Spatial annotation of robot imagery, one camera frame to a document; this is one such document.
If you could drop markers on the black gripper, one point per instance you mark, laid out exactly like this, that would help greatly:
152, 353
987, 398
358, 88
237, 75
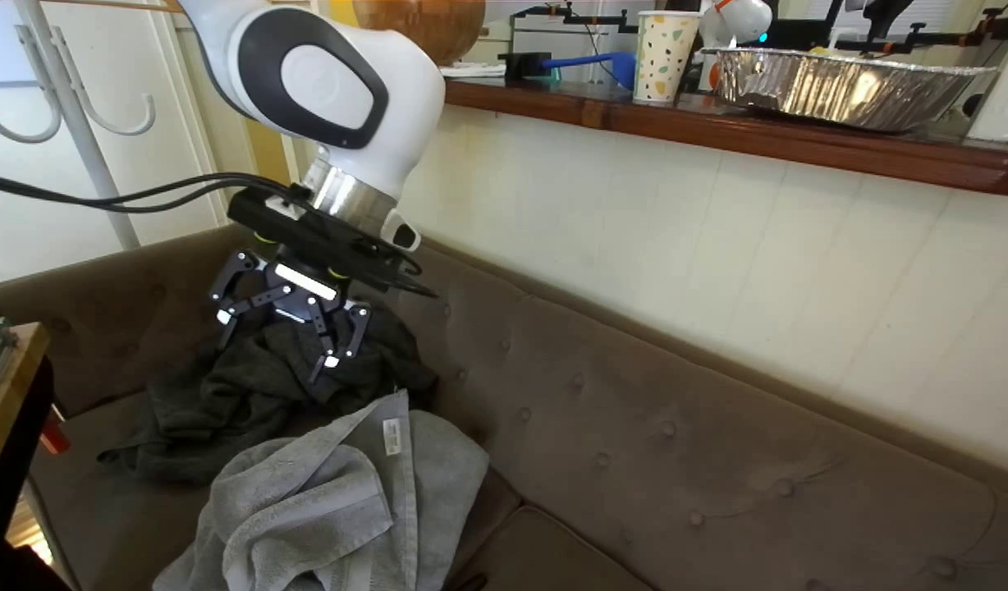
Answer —
300, 289

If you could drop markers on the grey fleece blanket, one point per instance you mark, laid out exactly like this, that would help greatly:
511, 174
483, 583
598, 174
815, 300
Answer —
306, 514

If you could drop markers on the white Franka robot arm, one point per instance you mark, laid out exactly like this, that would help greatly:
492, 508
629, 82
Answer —
326, 75

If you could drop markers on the dark grey cloth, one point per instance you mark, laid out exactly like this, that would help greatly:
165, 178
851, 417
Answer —
228, 406

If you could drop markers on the white cabinet door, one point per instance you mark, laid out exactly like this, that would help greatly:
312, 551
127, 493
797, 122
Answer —
176, 164

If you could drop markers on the brown round vase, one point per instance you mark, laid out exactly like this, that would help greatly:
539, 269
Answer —
420, 27

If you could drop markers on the blue plastic object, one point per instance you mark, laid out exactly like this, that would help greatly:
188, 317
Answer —
622, 70

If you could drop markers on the brown tufted sofa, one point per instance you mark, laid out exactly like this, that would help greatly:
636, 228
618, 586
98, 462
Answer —
687, 436

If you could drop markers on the dotted paper cup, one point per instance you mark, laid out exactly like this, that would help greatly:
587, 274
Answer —
668, 52

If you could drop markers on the wooden counter ledge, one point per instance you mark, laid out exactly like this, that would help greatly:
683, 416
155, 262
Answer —
743, 126

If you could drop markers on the clear spray bottle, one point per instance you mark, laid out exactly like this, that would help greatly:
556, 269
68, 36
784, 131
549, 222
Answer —
736, 22

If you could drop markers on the aluminium foil tray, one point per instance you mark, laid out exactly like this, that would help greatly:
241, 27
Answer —
840, 86

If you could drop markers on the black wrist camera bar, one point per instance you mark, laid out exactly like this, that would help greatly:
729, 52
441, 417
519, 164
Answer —
306, 224

